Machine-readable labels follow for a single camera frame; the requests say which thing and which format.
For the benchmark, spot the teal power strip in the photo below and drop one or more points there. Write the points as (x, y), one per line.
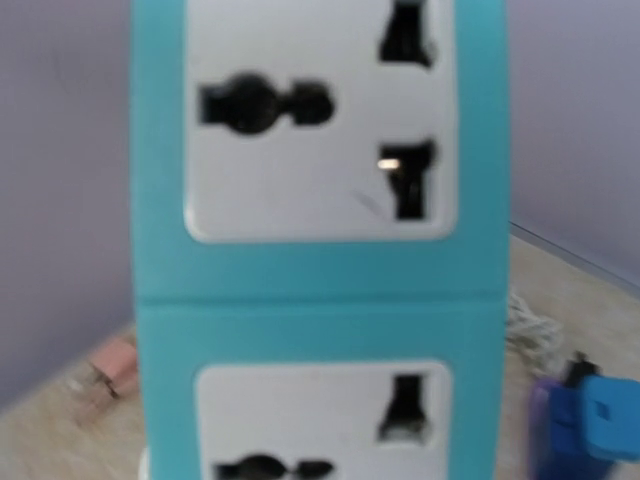
(320, 236)

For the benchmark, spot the pink charger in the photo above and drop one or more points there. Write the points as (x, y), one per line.
(109, 374)

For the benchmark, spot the blue cube socket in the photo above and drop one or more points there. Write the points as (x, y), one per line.
(567, 454)

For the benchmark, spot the black charger with cable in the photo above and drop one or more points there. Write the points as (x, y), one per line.
(579, 368)

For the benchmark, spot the purple power strip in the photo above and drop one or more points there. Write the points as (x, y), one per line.
(538, 341)

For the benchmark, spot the light blue charger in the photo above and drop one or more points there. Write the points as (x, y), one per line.
(610, 418)

